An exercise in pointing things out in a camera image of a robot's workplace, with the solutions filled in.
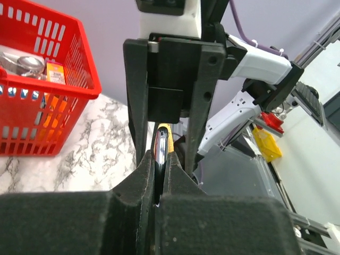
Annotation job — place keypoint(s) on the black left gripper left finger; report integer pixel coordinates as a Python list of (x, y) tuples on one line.
[(118, 221)]

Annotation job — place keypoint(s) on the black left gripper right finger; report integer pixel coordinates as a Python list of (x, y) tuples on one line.
[(192, 222)]

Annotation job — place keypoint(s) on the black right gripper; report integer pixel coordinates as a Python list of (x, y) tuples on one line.
[(167, 79)]

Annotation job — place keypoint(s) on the brass padlock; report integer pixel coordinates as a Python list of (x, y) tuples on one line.
[(162, 146)]

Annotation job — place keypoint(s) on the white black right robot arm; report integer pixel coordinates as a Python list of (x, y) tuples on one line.
[(254, 79)]

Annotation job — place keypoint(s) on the red emergency stop button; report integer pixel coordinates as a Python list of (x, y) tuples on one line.
[(273, 121)]

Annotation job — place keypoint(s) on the orange packet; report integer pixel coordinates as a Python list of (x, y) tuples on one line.
[(54, 73)]

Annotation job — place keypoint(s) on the red plastic shopping basket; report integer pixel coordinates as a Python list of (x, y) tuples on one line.
[(56, 37)]

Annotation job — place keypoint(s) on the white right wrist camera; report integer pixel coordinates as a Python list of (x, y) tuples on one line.
[(174, 18)]

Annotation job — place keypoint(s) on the black and aluminium base rail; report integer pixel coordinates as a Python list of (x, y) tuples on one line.
[(309, 234)]

